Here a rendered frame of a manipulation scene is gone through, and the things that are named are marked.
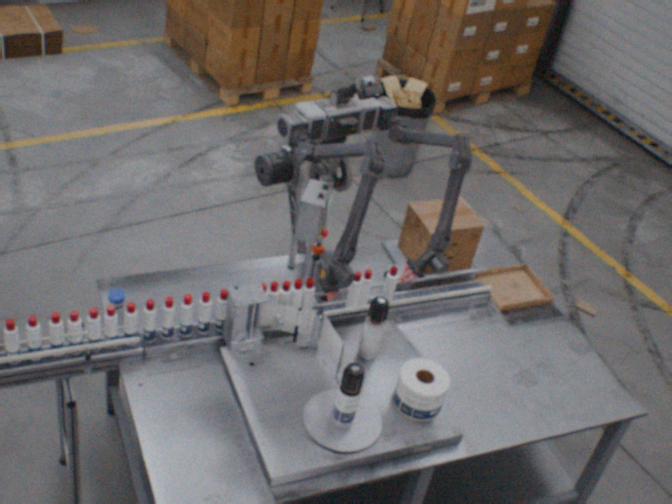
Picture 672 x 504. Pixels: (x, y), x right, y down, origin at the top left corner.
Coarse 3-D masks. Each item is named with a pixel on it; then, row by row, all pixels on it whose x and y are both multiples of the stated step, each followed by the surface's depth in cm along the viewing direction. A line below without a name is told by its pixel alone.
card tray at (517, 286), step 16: (480, 272) 422; (496, 272) 427; (512, 272) 430; (528, 272) 431; (496, 288) 418; (512, 288) 420; (528, 288) 422; (544, 288) 420; (496, 304) 408; (512, 304) 405; (528, 304) 410
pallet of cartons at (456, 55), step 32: (416, 0) 711; (448, 0) 678; (480, 0) 671; (512, 0) 694; (544, 0) 730; (416, 32) 719; (448, 32) 687; (480, 32) 694; (512, 32) 717; (544, 32) 744; (384, 64) 756; (416, 64) 728; (448, 64) 697; (480, 64) 720; (512, 64) 745; (448, 96) 720; (480, 96) 747; (512, 96) 775
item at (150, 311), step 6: (150, 300) 336; (150, 306) 335; (144, 312) 337; (150, 312) 337; (156, 312) 339; (144, 318) 339; (150, 318) 338; (144, 324) 341; (150, 324) 340; (144, 330) 343; (150, 330) 342; (144, 336) 345; (150, 336) 344; (150, 342) 346
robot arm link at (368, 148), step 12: (300, 144) 372; (336, 144) 361; (348, 144) 356; (360, 144) 351; (372, 144) 347; (300, 156) 371; (312, 156) 369; (324, 156) 365; (336, 156) 362; (348, 156) 358; (360, 156) 355; (372, 156) 344; (372, 168) 345; (384, 168) 349
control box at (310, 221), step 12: (312, 180) 350; (312, 192) 343; (324, 192) 345; (300, 204) 339; (312, 204) 337; (324, 204) 339; (300, 216) 342; (312, 216) 341; (324, 216) 347; (300, 228) 346; (312, 228) 344; (312, 240) 348
